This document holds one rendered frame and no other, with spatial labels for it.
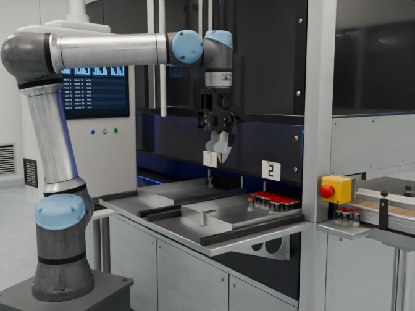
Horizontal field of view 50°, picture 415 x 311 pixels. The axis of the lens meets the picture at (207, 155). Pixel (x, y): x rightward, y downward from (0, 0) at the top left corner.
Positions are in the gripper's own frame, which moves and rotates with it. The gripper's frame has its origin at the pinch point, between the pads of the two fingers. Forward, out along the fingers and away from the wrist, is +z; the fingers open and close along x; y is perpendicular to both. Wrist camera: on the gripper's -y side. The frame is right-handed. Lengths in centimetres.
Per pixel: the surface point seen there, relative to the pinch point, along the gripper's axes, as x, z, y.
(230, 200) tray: -19.4, 19.2, -19.2
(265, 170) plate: -9.6, 7.9, -26.4
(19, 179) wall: -542, 101, -79
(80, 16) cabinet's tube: -93, -52, 4
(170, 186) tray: -54, 19, -16
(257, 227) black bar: 8.1, 19.8, -5.8
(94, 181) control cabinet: -89, 21, 2
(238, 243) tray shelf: 11.0, 21.8, 3.8
